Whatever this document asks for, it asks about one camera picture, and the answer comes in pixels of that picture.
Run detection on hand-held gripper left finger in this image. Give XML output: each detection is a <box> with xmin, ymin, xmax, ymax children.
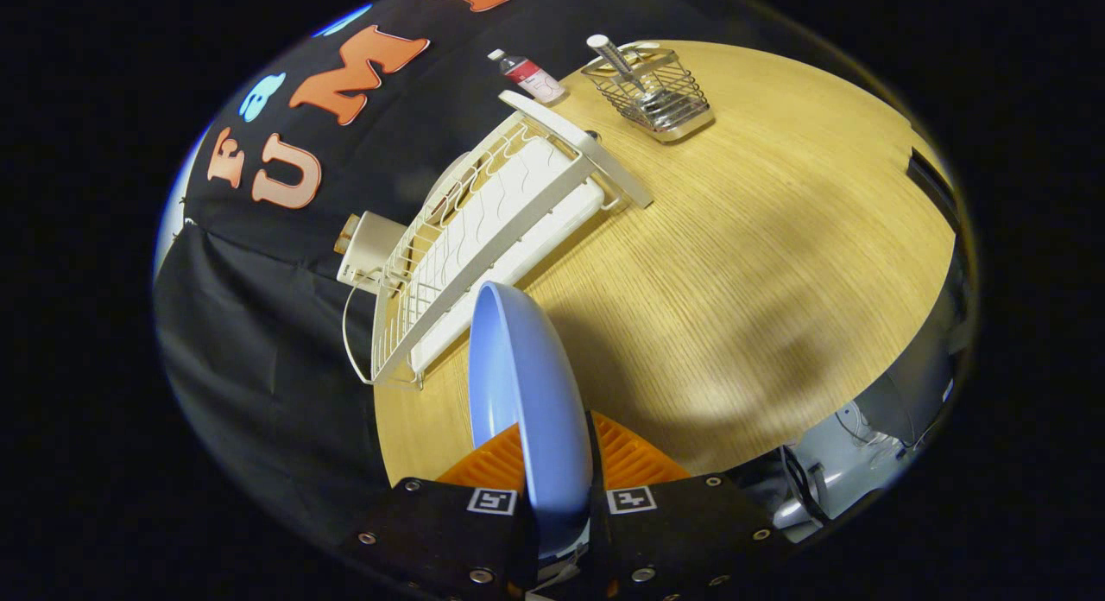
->
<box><xmin>339</xmin><ymin>423</ymin><xmax>543</xmax><ymax>601</ymax></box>

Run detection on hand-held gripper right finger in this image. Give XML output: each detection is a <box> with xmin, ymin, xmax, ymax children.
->
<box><xmin>587</xmin><ymin>409</ymin><xmax>793</xmax><ymax>601</ymax></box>

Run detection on blue plate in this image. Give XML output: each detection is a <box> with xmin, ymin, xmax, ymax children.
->
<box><xmin>469</xmin><ymin>281</ymin><xmax>595</xmax><ymax>559</ymax></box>

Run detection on white wire dish rack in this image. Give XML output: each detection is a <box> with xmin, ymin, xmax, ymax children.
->
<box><xmin>344</xmin><ymin>90</ymin><xmax>654</xmax><ymax>388</ymax></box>

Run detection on metal wire basket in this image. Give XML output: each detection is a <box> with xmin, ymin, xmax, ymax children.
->
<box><xmin>580</xmin><ymin>41</ymin><xmax>716</xmax><ymax>144</ymax></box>

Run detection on white-handled spoon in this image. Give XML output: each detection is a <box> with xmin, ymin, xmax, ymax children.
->
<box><xmin>586</xmin><ymin>35</ymin><xmax>691</xmax><ymax>127</ymax></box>

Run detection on black backdrop cloth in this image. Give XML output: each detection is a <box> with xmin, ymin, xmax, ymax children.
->
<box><xmin>155</xmin><ymin>0</ymin><xmax>717</xmax><ymax>541</ymax></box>

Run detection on white toaster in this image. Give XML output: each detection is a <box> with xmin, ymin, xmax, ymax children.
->
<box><xmin>335</xmin><ymin>211</ymin><xmax>407</xmax><ymax>295</ymax></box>

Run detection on grey white equipment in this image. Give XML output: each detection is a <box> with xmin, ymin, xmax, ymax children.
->
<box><xmin>773</xmin><ymin>238</ymin><xmax>972</xmax><ymax>533</ymax></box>

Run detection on clear plastic bottle red label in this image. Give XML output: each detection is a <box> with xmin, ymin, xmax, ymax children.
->
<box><xmin>487</xmin><ymin>48</ymin><xmax>567</xmax><ymax>105</ymax></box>

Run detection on black table clamp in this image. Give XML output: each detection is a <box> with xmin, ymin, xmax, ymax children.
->
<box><xmin>906</xmin><ymin>148</ymin><xmax>959</xmax><ymax>231</ymax></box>

